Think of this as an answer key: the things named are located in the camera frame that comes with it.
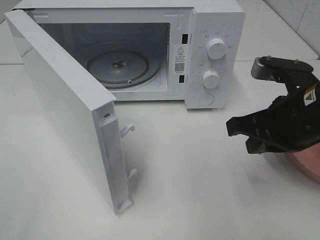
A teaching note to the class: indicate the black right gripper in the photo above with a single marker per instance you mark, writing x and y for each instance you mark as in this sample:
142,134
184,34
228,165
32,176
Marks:
292,121

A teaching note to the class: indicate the pink round plate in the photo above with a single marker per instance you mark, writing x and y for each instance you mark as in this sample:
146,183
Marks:
306,160

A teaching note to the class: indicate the white microwave door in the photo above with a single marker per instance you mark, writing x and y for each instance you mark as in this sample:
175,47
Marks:
79,107

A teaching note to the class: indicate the round white door button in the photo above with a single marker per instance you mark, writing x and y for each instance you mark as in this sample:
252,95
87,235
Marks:
206,99

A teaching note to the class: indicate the white lower timer knob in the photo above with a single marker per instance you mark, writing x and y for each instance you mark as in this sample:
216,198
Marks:
210,79

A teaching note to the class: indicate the white upper power knob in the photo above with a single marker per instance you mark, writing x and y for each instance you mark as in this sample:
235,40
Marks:
216,47

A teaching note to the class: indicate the white microwave oven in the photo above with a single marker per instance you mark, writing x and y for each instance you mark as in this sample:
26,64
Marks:
174,31

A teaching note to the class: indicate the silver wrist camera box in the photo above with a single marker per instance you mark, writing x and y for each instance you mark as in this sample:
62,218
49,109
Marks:
259,71

